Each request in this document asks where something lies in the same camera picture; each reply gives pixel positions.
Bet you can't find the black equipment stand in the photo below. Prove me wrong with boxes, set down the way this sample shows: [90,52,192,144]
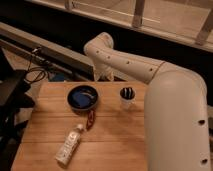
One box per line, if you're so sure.
[0,47,35,171]

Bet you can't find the dark items in cup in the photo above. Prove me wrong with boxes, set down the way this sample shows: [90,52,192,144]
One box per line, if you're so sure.
[122,87,134,99]

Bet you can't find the blue sponge in bowl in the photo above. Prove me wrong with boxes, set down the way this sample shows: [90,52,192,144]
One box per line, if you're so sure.
[73,92,88,105]

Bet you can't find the red brown snack wrapper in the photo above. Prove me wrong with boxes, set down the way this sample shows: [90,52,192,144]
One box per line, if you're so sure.
[86,110,96,130]

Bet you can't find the plastic bottle white label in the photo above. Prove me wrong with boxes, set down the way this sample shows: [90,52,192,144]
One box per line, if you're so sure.
[55,124,84,165]

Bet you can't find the white window frame rail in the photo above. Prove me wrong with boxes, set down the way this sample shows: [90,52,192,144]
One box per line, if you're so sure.
[27,0,213,53]

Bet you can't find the black cable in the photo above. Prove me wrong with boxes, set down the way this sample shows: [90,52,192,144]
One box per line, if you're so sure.
[23,47,54,84]

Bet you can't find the grey metal rail beam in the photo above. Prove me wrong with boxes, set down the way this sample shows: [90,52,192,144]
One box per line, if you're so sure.
[0,22,93,80]

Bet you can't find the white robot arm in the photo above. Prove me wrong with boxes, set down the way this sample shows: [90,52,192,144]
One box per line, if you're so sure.
[84,32,211,171]

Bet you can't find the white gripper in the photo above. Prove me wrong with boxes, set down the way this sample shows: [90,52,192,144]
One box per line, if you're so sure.
[94,62,114,81]

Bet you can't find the dark blue bowl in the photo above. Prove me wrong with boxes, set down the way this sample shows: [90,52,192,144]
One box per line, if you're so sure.
[67,85,99,111]

